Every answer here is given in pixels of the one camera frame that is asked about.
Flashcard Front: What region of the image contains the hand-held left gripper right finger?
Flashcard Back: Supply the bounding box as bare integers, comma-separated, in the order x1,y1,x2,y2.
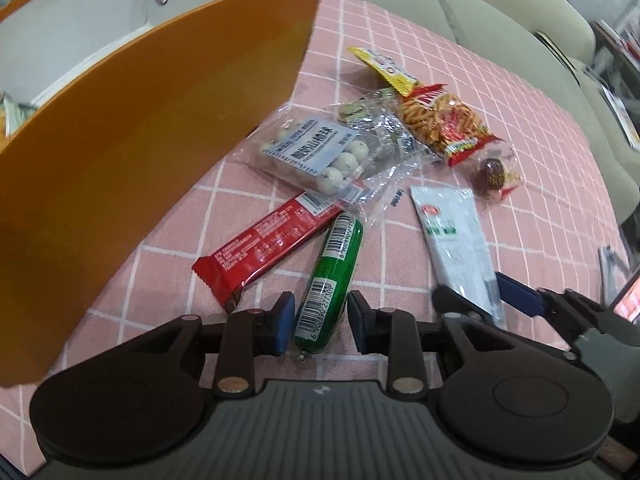
346,291,506,395

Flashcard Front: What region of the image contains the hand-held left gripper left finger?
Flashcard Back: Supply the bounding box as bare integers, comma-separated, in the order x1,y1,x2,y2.
127,292,296,395

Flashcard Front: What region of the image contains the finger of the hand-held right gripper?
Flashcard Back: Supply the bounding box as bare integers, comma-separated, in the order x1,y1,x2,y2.
494,271,608,343
431,285,501,330

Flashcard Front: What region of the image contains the green sausage stick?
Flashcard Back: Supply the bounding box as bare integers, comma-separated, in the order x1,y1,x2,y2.
291,212,365,361

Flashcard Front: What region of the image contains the white packet with green label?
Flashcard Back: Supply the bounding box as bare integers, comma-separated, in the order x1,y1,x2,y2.
410,186,503,326

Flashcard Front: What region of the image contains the red snack sticks packet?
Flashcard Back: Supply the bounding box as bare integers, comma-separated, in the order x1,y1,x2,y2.
395,81,508,168

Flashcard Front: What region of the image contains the orange cardboard box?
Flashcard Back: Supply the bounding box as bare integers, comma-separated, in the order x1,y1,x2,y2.
0,0,328,388

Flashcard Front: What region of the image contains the yellow and white snack packet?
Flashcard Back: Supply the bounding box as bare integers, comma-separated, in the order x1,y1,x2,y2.
347,46,421,96

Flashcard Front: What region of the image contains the lit screen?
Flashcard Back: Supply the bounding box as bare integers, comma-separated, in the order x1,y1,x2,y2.
612,272,640,323

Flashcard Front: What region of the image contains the red snack bar packet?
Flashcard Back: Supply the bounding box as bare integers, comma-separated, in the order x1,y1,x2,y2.
192,191,346,313

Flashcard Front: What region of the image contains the brown wrapped candy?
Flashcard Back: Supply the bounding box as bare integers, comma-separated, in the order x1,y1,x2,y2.
470,147,523,203

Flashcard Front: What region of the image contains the crinkled clear candy bag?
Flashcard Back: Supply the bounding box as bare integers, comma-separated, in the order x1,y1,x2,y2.
330,87,441,226

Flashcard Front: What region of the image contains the pink checked blanket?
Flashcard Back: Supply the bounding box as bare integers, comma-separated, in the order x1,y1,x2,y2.
0,0,640,480

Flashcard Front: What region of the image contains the clear bag of white balls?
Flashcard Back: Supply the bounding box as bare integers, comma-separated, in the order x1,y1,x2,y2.
234,105,373,206

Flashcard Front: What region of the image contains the grey-green sofa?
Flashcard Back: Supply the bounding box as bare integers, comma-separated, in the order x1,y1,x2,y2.
320,0,640,226

